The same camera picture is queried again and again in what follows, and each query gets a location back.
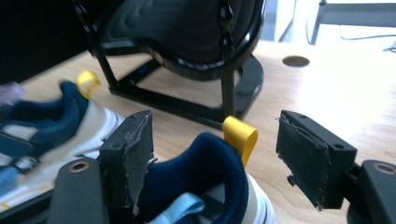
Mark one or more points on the white desk frame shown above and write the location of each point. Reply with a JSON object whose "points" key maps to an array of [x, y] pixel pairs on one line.
{"points": [[351, 14]]}

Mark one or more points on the navy white sneaker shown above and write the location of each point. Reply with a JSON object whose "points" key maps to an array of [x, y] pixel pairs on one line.
{"points": [[62, 124], [202, 168]]}

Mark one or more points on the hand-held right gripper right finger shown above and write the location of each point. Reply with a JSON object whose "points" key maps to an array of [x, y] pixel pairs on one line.
{"points": [[308, 161]]}

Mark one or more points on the red and black shoe rack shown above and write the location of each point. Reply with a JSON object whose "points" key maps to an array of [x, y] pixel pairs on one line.
{"points": [[186, 37]]}

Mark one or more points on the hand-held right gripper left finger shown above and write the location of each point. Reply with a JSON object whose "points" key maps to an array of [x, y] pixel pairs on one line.
{"points": [[124, 161]]}

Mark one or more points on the purple sneaker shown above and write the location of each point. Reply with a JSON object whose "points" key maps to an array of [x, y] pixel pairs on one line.
{"points": [[11, 93]]}

